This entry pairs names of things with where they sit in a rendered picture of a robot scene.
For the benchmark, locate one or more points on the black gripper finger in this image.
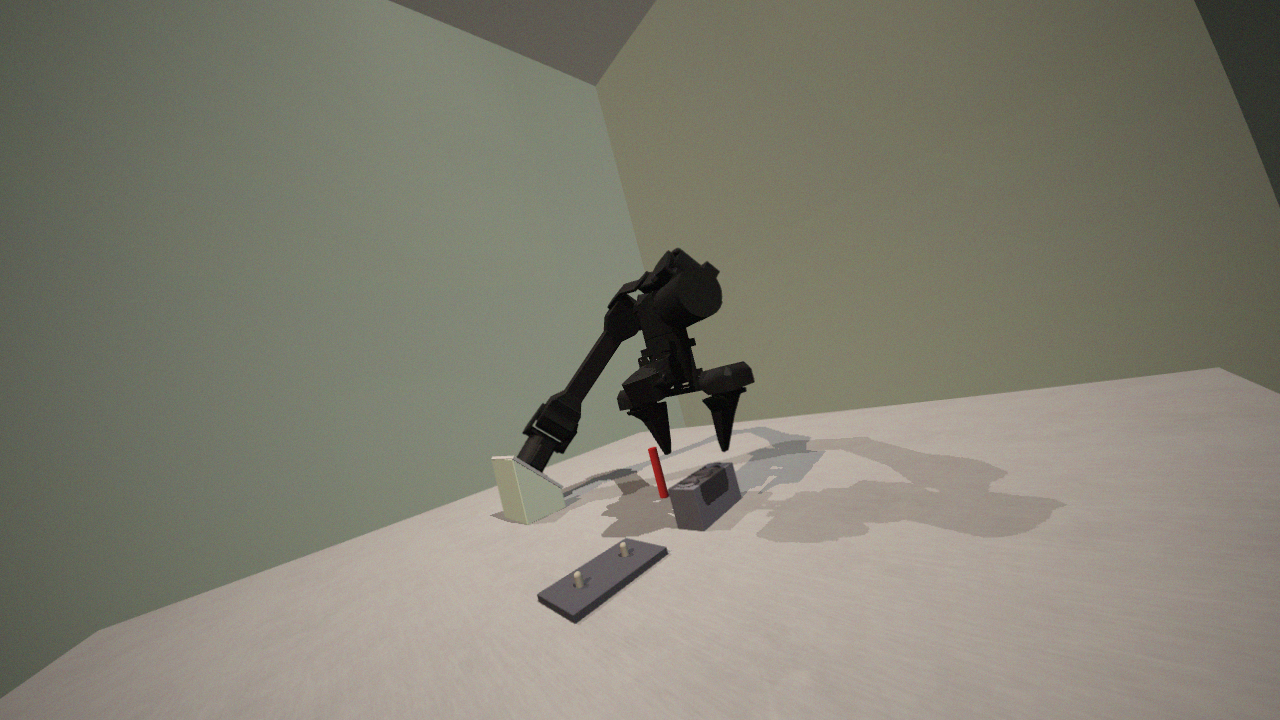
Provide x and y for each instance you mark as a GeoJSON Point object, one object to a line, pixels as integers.
{"type": "Point", "coordinates": [656, 420]}
{"type": "Point", "coordinates": [723, 409]}

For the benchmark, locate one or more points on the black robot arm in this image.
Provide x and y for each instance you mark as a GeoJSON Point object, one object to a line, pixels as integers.
{"type": "Point", "coordinates": [679, 292]}

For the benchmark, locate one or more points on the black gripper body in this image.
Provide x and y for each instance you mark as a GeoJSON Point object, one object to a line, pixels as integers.
{"type": "Point", "coordinates": [718, 381]}

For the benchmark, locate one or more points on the red peg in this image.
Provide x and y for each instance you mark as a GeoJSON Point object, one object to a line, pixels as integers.
{"type": "Point", "coordinates": [658, 472]}

